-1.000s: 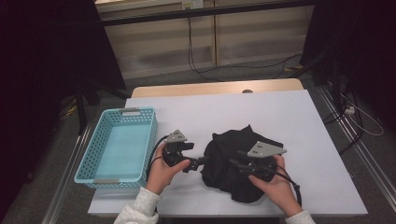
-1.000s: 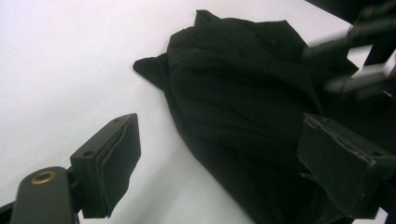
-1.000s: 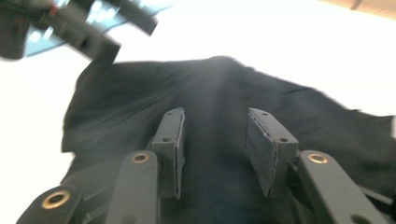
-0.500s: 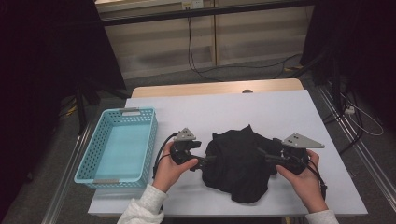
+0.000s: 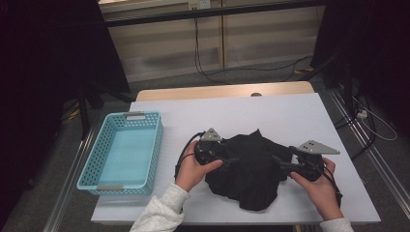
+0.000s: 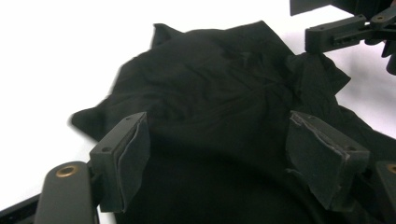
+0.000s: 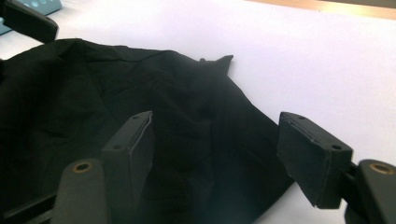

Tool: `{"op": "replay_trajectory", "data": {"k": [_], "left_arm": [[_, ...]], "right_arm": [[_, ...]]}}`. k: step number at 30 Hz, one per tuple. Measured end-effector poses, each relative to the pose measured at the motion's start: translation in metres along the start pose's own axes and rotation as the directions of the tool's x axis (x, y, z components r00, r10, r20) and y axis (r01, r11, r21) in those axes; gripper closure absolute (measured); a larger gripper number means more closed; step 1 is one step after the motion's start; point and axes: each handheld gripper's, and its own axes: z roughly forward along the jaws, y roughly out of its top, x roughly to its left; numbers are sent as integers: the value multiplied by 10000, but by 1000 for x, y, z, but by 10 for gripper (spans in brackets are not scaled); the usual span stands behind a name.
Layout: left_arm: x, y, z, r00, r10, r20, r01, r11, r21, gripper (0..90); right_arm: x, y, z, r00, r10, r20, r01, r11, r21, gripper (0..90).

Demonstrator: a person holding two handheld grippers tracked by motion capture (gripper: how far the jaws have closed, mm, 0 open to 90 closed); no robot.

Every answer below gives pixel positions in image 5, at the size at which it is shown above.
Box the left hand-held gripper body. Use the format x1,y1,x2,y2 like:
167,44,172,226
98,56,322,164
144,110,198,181
193,128,227,166

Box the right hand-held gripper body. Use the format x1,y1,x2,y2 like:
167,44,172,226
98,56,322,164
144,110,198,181
289,139,341,182

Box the black shorts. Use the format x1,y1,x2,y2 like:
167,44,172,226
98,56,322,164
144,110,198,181
204,129,303,213

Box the light blue plastic basket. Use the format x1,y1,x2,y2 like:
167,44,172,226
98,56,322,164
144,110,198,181
76,110,164,196

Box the person's left hand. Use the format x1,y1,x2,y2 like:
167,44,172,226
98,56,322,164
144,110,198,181
174,140,224,193

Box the person's right hand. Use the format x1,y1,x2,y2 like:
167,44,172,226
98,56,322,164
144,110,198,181
289,158,344,222

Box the white table mat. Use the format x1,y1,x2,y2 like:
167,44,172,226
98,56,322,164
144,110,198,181
91,92,382,225

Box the wooden table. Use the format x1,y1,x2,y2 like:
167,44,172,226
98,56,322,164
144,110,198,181
134,80,315,102

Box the black metal stand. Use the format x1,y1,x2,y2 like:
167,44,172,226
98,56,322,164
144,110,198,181
298,52,356,110

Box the narrow black curtain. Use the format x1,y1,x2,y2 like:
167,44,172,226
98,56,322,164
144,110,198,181
310,0,410,136

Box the black tripod stand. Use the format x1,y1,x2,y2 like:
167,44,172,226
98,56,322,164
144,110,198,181
76,81,136,141

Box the black metal crossbar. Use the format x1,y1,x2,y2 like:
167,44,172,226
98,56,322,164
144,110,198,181
103,0,327,28

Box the wide black curtain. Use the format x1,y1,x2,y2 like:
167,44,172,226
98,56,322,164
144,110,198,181
0,0,132,226

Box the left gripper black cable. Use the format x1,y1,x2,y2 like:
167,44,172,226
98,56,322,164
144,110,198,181
173,130,206,182

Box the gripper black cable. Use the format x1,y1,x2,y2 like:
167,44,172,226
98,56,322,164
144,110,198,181
173,130,206,182
322,165,343,208

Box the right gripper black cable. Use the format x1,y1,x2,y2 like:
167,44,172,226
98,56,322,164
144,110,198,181
322,165,343,208

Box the thick black floor cable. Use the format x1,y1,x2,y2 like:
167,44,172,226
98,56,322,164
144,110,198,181
335,93,378,161

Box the metal floor rail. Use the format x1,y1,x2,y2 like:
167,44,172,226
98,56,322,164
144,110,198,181
42,129,98,232
327,88,410,212

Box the white floor cable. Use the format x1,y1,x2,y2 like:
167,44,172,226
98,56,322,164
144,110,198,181
352,96,398,142

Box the black hanging cable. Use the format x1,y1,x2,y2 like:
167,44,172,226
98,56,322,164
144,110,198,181
192,17,233,86

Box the white wall socket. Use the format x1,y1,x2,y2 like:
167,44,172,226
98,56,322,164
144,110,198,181
188,0,212,10

